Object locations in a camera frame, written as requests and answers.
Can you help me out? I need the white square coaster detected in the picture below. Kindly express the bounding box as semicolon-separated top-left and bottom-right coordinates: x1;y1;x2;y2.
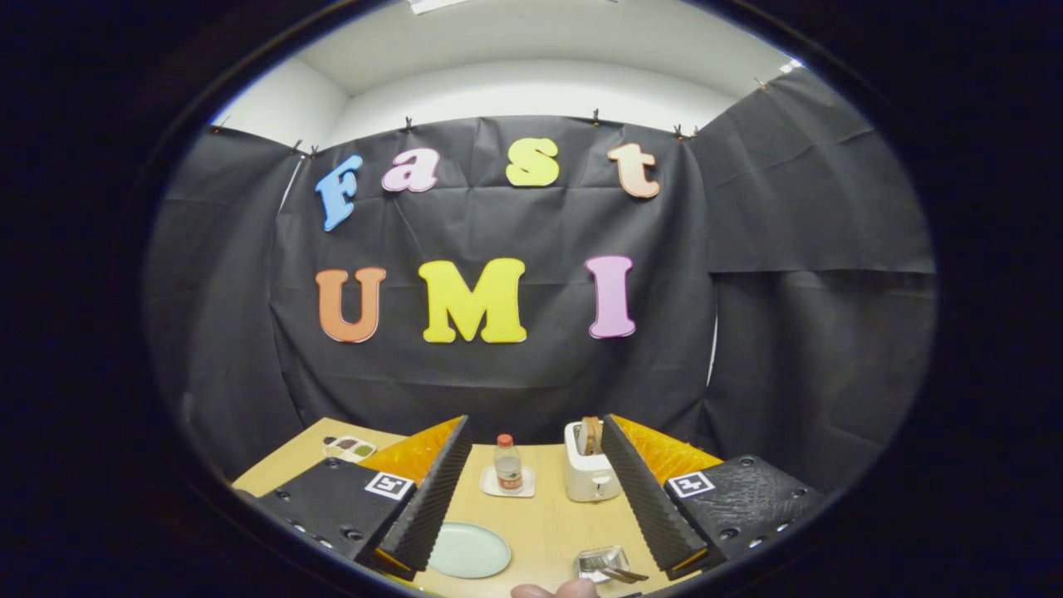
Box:
479;464;536;499

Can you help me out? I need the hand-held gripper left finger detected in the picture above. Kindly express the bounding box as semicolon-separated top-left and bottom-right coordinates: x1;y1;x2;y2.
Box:
237;414;474;582

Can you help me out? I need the metal mesh basket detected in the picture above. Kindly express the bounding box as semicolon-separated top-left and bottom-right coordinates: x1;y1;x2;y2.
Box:
574;546;634;585

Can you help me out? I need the white toaster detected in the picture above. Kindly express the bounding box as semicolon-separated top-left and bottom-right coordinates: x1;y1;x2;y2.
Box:
564;419;624;502

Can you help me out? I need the white divided sauce dish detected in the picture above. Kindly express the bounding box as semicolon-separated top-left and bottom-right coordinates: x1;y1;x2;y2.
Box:
322;435;377;463

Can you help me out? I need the light green plate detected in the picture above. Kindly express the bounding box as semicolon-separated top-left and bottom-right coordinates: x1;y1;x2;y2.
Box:
428;522;512;580

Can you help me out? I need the clear plastic water bottle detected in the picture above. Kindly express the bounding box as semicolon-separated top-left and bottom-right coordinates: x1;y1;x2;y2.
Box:
493;433;525;495

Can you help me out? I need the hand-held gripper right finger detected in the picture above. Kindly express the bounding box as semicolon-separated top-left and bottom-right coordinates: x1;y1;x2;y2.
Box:
600;414;829;582

